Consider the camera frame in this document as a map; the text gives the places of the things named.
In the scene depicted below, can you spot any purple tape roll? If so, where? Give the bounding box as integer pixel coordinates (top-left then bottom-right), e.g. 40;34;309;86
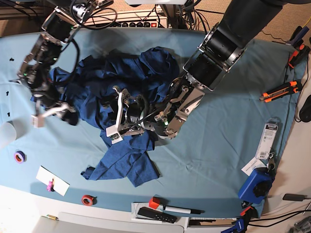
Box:
14;151;26;164

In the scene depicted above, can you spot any white plastic cup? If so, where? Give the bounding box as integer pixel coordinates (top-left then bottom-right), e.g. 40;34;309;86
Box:
0;122;17;149

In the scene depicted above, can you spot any orange black utility knife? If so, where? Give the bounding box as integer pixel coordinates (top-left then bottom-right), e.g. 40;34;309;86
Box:
259;81;302;103

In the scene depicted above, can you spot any white card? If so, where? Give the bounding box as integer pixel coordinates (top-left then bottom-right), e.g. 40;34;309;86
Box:
36;166;70;196

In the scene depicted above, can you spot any white black marker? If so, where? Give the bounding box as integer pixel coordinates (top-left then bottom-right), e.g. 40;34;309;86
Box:
163;206;204;215

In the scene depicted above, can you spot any blue clamp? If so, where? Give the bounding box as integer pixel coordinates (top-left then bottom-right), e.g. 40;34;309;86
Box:
285;26;309;47
221;218;249;233

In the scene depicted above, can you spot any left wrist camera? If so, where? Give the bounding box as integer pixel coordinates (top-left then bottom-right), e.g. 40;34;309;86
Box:
106;125;123;144

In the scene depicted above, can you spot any pink small toy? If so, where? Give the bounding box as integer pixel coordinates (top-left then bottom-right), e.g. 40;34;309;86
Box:
47;179;55;192

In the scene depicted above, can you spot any red tape roll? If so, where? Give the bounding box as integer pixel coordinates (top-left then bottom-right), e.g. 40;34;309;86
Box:
81;195;94;206

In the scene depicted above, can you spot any white power strip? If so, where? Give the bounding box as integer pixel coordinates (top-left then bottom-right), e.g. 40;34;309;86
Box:
85;8;170;28

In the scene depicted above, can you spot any red small block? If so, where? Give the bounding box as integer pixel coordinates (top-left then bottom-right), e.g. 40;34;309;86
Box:
149;197;160;209

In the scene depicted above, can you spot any white paper label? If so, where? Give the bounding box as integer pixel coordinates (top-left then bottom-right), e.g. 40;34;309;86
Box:
241;157;266;176

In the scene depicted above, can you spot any blue clamp top right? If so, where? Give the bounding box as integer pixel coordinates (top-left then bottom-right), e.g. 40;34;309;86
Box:
285;26;309;47

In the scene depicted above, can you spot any light blue table cloth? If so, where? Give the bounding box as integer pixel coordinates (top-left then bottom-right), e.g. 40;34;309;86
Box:
0;33;298;217

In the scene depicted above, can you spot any blue clamp bottom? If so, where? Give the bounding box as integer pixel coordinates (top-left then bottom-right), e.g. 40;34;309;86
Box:
221;218;249;233

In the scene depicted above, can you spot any blue box with knob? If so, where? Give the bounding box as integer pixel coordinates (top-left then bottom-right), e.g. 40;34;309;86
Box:
238;167;276;204

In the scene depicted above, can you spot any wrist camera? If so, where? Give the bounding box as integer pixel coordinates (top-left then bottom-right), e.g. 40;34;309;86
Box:
31;115;45;128
106;125;123;144

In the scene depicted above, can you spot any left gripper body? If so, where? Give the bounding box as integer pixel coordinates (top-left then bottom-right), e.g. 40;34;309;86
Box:
112;85;148;136

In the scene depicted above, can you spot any orange black clamp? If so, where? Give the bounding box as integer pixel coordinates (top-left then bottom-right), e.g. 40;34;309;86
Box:
288;44;311;69

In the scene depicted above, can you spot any clear blister package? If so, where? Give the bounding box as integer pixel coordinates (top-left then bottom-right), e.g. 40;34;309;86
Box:
255;117;279;160

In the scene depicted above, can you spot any black small device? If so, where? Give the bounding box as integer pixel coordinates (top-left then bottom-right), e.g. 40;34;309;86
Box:
282;194;305;201

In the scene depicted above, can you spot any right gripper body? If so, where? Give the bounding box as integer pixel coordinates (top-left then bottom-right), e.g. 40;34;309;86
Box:
32;90;76;119

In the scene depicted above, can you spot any orange clamp bottom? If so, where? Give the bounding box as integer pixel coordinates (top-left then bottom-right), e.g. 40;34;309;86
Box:
240;206;258;218

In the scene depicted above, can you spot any dark blue t-shirt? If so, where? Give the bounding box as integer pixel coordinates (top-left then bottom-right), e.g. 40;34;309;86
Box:
31;46;182;188

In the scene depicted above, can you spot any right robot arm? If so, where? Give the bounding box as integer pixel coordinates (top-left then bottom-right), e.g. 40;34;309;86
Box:
16;0;98;128

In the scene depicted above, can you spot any black remote control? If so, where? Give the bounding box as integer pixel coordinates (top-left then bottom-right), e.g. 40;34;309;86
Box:
138;207;177;223

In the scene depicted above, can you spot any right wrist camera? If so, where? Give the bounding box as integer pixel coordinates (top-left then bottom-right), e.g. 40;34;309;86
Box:
31;115;45;128

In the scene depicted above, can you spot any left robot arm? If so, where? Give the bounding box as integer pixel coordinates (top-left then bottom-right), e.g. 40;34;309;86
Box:
106;0;285;143

